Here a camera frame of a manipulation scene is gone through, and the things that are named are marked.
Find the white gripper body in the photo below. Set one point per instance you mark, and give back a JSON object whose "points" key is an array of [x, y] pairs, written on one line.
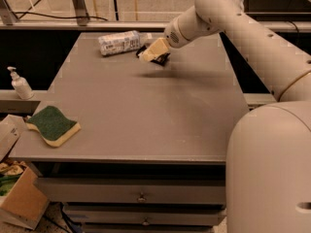
{"points": [[172, 35]]}

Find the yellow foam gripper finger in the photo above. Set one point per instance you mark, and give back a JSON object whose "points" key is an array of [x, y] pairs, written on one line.
{"points": [[154, 50]]}

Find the black rxbar chocolate wrapper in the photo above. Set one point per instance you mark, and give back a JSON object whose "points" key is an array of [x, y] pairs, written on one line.
{"points": [[160, 60]]}

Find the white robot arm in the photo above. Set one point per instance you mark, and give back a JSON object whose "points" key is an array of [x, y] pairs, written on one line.
{"points": [[268, 159]]}

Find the clear plastic water bottle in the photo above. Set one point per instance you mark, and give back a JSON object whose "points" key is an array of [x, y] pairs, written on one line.
{"points": [[116, 43]]}

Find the white pump dispenser bottle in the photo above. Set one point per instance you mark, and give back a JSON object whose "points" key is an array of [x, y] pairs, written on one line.
{"points": [[20, 85]]}

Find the grey drawer cabinet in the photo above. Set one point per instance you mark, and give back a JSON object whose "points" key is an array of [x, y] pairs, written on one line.
{"points": [[157, 130]]}

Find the green and yellow sponge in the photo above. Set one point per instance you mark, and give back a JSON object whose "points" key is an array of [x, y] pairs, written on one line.
{"points": [[54, 127]]}

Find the top drawer knob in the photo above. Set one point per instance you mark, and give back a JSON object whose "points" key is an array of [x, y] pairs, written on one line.
{"points": [[141, 198]]}

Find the drawer knob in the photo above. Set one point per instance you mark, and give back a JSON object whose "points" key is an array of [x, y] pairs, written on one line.
{"points": [[141, 198], [145, 222]]}

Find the open cardboard box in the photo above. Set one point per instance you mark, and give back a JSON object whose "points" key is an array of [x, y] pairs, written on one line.
{"points": [[21, 203]]}

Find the metal railing frame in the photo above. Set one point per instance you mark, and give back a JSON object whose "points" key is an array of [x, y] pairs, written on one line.
{"points": [[280, 15]]}

